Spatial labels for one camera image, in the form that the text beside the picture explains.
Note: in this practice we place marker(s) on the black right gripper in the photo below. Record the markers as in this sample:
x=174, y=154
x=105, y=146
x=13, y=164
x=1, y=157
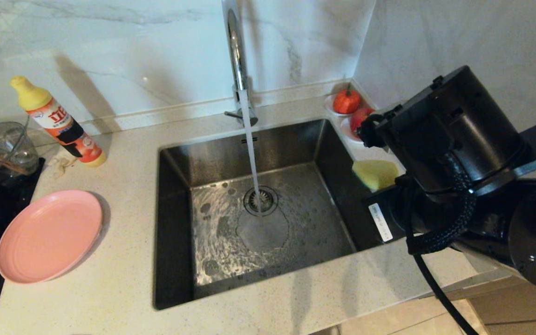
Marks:
x=393, y=214

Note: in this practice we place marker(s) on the yellow fish-shaped sponge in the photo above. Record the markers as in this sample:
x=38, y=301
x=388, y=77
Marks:
x=375, y=173

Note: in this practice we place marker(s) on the orange dish soap bottle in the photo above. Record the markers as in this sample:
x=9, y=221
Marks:
x=65, y=125

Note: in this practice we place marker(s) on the pink round plate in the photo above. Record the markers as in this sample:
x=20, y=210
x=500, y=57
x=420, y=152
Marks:
x=49, y=237

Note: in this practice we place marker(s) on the stainless steel sink basin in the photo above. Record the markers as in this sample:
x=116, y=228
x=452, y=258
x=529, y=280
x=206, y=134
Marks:
x=268, y=153

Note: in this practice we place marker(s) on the small white dish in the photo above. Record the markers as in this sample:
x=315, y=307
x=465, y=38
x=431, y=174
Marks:
x=347, y=133
x=328, y=104

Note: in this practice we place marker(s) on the red apple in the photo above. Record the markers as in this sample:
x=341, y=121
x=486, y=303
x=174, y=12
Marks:
x=358, y=122

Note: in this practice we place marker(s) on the running tap water stream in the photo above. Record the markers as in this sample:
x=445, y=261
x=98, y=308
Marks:
x=250, y=149

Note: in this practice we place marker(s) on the chrome kitchen faucet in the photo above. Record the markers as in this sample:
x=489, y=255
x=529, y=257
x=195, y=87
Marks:
x=235, y=51

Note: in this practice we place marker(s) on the crumpled white tissue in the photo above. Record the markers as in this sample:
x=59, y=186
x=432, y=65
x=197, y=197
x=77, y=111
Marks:
x=63, y=165

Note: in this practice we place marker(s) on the clear glass bowl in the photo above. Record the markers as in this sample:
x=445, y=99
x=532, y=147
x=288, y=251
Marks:
x=9, y=139

